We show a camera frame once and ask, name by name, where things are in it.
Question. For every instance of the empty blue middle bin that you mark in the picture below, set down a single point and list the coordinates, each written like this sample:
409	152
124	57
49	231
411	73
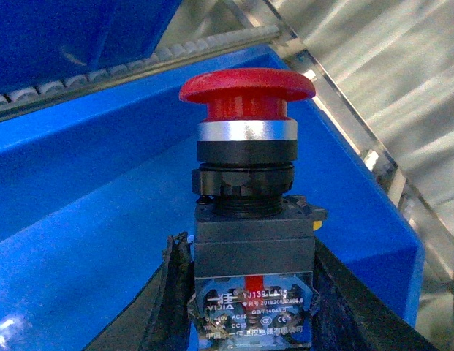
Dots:
41	41

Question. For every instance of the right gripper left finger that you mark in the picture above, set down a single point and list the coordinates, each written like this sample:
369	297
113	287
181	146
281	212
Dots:
157	318

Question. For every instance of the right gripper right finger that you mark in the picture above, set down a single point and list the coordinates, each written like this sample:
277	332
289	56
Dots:
351	317

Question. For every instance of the blue target bin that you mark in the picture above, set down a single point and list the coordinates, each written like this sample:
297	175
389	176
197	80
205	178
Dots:
90	190

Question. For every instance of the red mushroom push button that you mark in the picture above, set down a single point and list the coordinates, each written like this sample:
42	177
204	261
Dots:
254	242

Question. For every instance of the metal roller rail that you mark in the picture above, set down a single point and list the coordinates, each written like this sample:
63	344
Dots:
55	91

